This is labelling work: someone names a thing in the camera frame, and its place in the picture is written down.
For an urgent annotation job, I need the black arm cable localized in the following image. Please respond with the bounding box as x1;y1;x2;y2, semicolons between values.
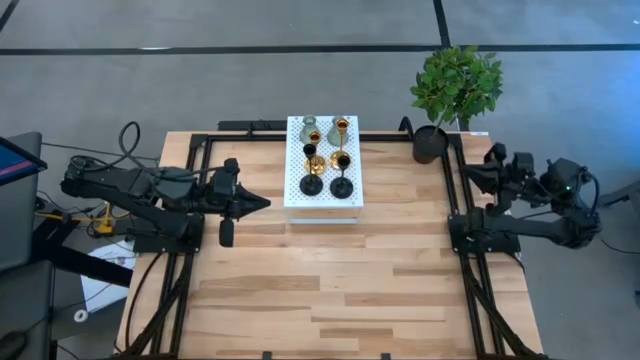
118;121;142;164

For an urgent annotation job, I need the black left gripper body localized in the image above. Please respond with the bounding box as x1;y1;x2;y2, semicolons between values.
207;157;242;249

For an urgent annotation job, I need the white perforated metal shelf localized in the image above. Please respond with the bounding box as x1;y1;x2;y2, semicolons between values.
282;115;365;225

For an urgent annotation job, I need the yellow cable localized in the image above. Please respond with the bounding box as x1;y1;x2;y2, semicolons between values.
34;202;139;236

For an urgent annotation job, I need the black cable over table edge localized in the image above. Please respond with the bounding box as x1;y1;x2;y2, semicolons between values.
124;252;164;351

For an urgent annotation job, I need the white paper sheet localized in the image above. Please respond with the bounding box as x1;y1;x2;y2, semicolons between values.
79;239;139;314

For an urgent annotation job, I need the monitor with blue screen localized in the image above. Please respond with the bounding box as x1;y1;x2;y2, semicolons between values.
0;135;49;186

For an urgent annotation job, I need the black stand foot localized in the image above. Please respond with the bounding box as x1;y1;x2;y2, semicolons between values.
594;178;640;210

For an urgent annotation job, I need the black crossbar behind table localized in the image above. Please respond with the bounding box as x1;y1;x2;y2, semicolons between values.
218;119;289;133

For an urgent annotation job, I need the grey-green ceramic candle holder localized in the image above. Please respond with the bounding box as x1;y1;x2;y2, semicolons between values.
326;115;351;147
298;114;320;145

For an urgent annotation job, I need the black candlestick holder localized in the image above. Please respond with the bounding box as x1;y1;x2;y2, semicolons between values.
298;142;325;197
329;153;355;200

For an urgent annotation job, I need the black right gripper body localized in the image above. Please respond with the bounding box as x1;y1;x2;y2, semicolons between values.
487;142;539;216

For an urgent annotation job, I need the black aluminium rail frame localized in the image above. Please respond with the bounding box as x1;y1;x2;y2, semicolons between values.
122;130;546;360

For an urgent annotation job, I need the grey desk unit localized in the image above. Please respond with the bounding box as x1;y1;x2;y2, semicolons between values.
0;131;44;274

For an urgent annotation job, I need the black stand leg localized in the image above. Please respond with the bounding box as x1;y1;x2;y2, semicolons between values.
32;219;134;289

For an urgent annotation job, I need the gold candlestick holder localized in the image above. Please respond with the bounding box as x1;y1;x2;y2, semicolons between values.
303;129;327;176
328;117;352;171

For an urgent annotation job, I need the black floor cable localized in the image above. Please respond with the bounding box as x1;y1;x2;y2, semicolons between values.
598;237;640;256

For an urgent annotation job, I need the green plant in black pot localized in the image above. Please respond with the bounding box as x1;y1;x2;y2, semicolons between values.
409;45;505;165

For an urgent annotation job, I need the black computer mouse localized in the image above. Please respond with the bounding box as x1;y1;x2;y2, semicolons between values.
0;330;29;360

